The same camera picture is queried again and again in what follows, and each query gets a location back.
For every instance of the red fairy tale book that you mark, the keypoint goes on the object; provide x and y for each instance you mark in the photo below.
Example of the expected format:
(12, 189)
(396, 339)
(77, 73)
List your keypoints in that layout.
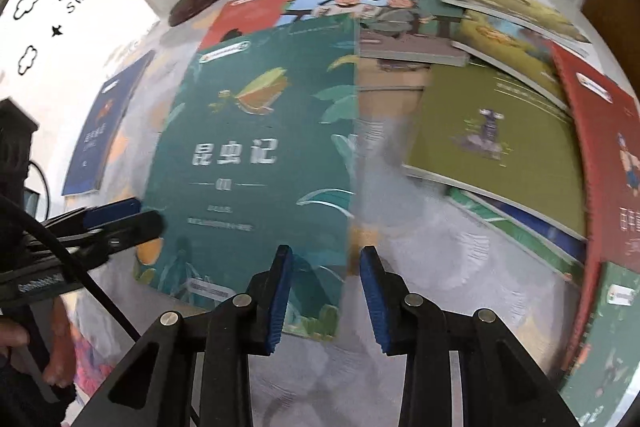
(607, 127)

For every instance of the olive green book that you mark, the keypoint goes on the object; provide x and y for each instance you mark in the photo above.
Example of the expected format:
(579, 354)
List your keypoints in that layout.
(487, 133)

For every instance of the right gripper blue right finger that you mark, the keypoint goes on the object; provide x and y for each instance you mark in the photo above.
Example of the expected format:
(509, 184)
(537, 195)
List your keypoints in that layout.
(405, 323)

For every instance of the blue fairy tale book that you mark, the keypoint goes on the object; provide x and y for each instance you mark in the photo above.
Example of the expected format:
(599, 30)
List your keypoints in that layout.
(93, 146)

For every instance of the light blue cartoon book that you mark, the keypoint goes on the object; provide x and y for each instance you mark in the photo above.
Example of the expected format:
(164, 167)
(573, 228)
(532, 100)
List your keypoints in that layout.
(398, 30)

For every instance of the red book with yellow figure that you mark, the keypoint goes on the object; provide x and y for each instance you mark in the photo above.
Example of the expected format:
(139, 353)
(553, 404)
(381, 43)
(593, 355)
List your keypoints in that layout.
(242, 17)

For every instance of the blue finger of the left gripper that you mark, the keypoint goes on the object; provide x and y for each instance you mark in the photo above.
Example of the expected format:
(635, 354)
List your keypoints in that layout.
(87, 218)

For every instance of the teal insect book 01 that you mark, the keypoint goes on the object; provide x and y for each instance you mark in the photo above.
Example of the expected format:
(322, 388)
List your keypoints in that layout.
(258, 151)

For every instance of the dark green insect book 02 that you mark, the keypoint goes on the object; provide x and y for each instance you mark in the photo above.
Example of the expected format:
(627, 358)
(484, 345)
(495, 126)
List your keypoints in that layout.
(608, 356)

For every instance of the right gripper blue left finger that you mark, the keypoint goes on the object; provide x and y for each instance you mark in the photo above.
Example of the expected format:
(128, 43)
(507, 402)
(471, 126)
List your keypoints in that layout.
(246, 325)

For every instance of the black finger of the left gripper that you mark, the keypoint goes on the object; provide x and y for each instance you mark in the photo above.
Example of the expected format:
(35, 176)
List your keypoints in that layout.
(95, 247)

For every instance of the floral tablecloth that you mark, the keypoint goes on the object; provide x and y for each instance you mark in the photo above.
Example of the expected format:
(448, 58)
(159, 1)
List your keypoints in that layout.
(155, 343)

